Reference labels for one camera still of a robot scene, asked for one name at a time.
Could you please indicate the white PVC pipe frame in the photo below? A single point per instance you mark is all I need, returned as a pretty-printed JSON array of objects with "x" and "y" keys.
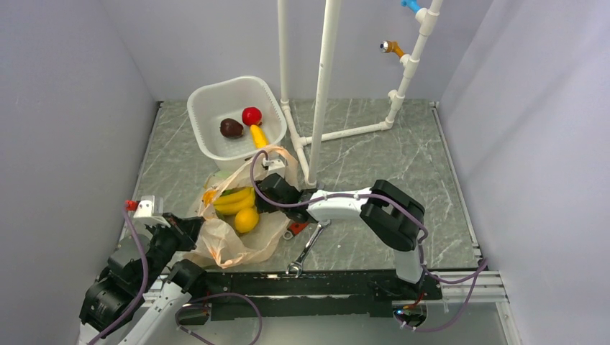
[{"x": 308, "y": 149}]

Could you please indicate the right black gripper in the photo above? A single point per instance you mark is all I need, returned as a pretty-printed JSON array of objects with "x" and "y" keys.
[{"x": 261, "y": 201}]

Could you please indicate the yellow fake corn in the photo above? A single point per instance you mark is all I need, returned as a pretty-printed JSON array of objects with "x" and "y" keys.
[{"x": 258, "y": 136}]

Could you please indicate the white plastic basket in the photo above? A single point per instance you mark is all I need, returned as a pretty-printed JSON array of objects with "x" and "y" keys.
[{"x": 215, "y": 112}]

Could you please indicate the translucent orange plastic bag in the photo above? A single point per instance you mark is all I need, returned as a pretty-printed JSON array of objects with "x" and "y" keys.
[{"x": 218, "y": 241}]

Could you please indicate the red-handled adjustable wrench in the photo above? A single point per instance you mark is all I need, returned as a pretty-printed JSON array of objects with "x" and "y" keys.
[{"x": 293, "y": 229}]

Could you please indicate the red fake apple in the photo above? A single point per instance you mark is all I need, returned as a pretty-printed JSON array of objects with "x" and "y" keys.
[{"x": 252, "y": 116}]

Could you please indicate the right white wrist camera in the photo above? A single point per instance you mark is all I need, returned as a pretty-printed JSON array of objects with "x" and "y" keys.
[{"x": 275, "y": 166}]

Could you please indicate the silver combination wrench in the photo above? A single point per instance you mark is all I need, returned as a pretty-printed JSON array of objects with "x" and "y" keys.
[{"x": 295, "y": 268}]

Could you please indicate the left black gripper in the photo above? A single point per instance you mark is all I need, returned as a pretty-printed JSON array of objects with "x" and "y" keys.
[{"x": 186, "y": 230}]

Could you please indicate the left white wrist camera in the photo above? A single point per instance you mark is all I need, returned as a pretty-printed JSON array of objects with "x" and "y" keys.
[{"x": 148, "y": 208}]

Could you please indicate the orange hook peg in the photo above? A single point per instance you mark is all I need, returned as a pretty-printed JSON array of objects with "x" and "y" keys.
[{"x": 391, "y": 47}]

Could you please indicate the green fake fruit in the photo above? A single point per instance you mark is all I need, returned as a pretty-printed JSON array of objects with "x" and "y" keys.
[{"x": 229, "y": 191}]

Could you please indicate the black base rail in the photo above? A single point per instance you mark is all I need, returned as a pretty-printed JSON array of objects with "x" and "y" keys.
[{"x": 219, "y": 296}]

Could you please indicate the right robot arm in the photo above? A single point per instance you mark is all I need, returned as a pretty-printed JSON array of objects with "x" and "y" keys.
[{"x": 393, "y": 216}]

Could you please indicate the blue hook peg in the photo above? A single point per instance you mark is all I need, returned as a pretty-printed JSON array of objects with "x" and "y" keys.
[{"x": 412, "y": 5}]

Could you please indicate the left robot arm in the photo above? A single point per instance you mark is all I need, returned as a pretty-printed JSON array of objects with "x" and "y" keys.
[{"x": 132, "y": 269}]

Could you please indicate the yellow fake banana bunch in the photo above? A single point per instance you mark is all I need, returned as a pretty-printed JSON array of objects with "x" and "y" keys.
[{"x": 229, "y": 205}]

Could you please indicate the dark brown fake fruit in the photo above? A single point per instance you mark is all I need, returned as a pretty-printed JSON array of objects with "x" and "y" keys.
[{"x": 231, "y": 128}]

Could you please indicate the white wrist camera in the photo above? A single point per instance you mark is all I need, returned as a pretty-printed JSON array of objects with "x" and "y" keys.
[
  {"x": 275, "y": 166},
  {"x": 148, "y": 208}
]

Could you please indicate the yellow fake lemon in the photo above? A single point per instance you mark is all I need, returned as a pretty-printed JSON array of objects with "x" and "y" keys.
[{"x": 246, "y": 220}]

